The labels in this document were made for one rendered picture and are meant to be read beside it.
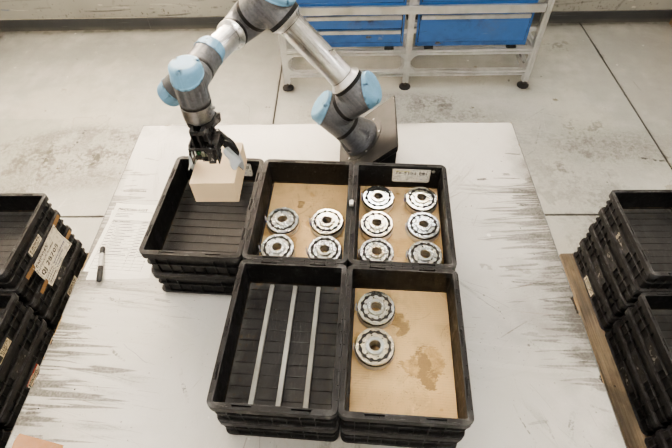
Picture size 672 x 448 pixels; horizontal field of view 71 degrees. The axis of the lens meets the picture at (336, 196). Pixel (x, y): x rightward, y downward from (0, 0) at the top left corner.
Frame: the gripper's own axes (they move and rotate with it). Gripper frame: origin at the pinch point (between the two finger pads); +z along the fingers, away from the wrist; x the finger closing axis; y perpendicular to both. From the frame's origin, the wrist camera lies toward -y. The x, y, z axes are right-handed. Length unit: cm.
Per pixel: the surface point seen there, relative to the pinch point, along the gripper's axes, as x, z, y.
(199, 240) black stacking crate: -10.8, 27.0, 5.9
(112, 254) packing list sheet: -45, 40, 3
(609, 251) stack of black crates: 142, 68, -17
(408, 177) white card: 56, 22, -16
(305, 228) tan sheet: 22.5, 26.8, 1.3
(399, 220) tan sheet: 53, 27, -2
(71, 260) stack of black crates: -89, 84, -23
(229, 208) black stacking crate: -3.4, 27.1, -7.2
